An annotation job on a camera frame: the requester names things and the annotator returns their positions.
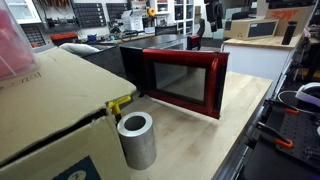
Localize black office chair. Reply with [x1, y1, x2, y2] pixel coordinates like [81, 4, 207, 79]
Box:
[154, 24, 179, 37]

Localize red toolbox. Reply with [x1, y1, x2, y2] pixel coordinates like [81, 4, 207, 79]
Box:
[49, 31, 80, 46]

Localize white grey cushion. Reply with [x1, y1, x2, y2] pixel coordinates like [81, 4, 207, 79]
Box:
[58, 42, 101, 57]

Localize flat tan cardboard box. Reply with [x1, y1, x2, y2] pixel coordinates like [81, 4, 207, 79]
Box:
[223, 18, 280, 41]

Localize dark grey storage bin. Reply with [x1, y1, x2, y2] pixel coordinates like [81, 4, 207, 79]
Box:
[79, 44, 130, 81]

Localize white box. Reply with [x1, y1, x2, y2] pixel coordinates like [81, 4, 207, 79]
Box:
[121, 9, 145, 32]

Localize white cable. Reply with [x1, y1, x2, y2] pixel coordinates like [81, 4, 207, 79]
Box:
[277, 89, 320, 116]

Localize large black parts organizer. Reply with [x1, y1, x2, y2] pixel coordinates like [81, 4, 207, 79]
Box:
[72, 2, 107, 29]

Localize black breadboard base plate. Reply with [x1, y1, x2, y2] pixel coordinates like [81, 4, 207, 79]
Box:
[241, 99, 320, 180]

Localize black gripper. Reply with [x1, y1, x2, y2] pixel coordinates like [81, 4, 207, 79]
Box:
[205, 1, 224, 33]

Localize white glass door shelf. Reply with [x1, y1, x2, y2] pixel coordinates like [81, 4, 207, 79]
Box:
[148, 0, 196, 36]

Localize red microwave door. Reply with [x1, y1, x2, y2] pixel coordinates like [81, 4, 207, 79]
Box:
[142, 48, 231, 120]

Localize white table with wooden top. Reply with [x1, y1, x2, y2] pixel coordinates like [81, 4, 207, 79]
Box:
[219, 33, 303, 98]

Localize red and black microwave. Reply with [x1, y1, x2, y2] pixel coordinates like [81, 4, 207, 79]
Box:
[119, 33, 231, 120]

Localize yellow clamp tool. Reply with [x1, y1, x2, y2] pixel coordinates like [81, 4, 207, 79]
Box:
[107, 95, 133, 125]

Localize clear plastic storage bin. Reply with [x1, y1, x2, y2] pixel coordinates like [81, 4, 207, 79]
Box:
[0, 0, 41, 82]

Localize large brown cardboard box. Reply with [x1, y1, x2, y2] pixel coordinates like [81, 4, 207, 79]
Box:
[0, 46, 138, 180]

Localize black pegboard with tools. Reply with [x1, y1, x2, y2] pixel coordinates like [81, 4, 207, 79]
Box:
[33, 0, 74, 33]

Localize small black parts organizer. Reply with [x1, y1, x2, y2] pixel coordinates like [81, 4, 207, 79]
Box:
[20, 24, 47, 49]

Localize orange handled black clamp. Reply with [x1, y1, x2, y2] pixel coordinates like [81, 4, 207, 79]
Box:
[255, 121, 295, 150]
[266, 98, 301, 116]

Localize white wall cabinet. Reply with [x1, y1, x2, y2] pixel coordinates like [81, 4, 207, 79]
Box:
[4, 0, 43, 25]

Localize yellow round object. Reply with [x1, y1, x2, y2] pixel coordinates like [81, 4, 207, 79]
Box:
[146, 7, 157, 18]

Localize grey metal cylinder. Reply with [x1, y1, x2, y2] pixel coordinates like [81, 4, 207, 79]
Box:
[116, 111, 158, 171]

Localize cardboard box with orange print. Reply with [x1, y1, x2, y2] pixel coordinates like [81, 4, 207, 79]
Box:
[264, 4, 316, 37]

